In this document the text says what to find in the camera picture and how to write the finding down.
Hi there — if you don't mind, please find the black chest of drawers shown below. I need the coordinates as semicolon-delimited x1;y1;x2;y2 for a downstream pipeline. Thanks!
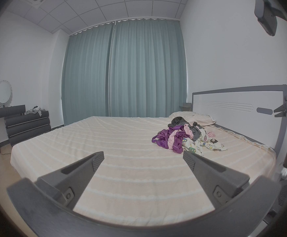
4;111;52;146

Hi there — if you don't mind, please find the blue-green curtain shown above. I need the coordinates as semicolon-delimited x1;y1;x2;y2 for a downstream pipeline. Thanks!
60;17;188;126

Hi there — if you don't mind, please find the bed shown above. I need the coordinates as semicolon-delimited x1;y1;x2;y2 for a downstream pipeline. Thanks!
10;84;287;226

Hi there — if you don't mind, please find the round white mirror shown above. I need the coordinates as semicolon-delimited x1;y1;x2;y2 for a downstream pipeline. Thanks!
0;80;13;108

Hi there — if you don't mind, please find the grey garment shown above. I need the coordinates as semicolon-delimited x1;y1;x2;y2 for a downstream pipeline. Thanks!
26;106;46;118

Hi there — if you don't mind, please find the cream pillow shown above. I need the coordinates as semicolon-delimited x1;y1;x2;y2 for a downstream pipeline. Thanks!
169;111;216;126

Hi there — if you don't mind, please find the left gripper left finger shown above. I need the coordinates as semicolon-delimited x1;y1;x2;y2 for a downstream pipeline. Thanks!
36;151;105;210

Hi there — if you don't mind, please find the white printed pyjama top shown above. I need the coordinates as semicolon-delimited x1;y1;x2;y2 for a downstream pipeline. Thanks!
183;127;228;158

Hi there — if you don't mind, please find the pile of clothes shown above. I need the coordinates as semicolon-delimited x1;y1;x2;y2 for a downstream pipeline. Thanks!
151;116;218;154

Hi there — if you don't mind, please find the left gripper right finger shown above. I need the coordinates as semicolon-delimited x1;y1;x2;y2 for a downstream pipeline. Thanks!
182;151;251;211

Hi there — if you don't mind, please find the black dressing table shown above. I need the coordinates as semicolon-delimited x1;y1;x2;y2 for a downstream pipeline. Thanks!
0;104;26;154

